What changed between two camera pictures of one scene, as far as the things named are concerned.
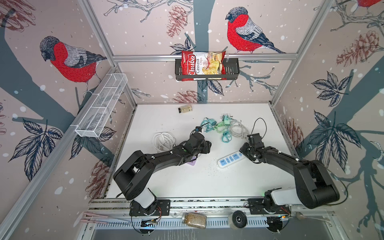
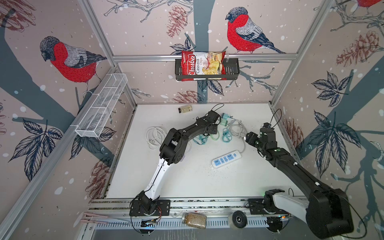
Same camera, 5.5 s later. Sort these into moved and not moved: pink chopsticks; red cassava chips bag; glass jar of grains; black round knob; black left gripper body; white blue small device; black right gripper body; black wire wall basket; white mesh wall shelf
Moved: white blue small device; black right gripper body; black left gripper body
Not moved: black round knob; white mesh wall shelf; black wire wall basket; glass jar of grains; red cassava chips bag; pink chopsticks
